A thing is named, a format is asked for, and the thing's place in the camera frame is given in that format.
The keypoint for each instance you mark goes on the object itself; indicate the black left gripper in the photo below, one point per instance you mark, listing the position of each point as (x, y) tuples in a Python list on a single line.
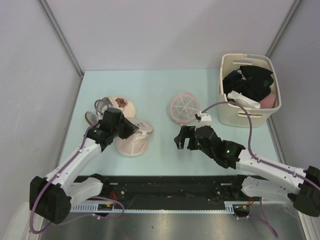
[(130, 128)]

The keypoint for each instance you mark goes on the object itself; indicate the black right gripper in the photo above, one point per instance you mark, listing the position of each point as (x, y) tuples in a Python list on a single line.
[(186, 132)]

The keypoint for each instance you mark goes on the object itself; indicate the pink mesh cylindrical laundry bag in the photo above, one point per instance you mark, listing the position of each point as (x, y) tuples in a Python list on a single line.
[(137, 143)]

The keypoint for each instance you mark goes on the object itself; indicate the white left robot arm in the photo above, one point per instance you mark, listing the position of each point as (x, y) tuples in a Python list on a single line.
[(53, 196)]

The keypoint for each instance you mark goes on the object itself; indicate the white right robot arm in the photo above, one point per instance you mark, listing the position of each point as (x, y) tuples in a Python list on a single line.
[(297, 185)]

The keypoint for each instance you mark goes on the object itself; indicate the beige bra on table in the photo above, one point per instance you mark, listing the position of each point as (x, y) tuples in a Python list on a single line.
[(124, 104)]

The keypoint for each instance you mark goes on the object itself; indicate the pink round mesh laundry bag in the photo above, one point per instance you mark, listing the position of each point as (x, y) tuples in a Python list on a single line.
[(183, 108)]

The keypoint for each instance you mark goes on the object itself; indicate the cream plastic laundry basket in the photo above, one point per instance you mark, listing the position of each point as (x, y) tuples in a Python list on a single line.
[(233, 115)]

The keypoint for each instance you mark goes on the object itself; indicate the white garment in basket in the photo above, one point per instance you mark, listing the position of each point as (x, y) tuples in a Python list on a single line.
[(243, 100)]

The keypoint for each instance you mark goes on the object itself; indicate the black clothes in basket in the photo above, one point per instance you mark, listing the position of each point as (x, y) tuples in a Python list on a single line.
[(251, 81)]

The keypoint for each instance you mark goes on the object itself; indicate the pink garment in basket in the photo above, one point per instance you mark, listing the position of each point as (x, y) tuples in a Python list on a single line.
[(268, 102)]

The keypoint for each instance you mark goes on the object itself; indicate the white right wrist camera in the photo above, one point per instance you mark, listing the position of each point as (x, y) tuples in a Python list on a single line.
[(203, 118)]

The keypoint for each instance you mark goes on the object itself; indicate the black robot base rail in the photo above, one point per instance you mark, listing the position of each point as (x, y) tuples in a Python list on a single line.
[(169, 194)]

